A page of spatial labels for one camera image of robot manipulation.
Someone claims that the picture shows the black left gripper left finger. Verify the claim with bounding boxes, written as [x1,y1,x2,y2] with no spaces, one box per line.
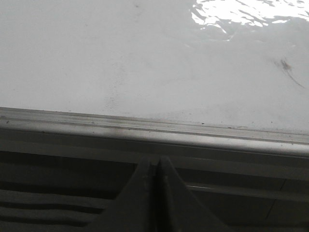
[79,157,157,232]

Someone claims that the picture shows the white whiteboard with aluminium frame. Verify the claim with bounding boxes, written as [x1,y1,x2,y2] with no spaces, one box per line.
[0,0,309,157]

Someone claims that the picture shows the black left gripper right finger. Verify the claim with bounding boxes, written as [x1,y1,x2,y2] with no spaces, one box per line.
[156,156,232,232]

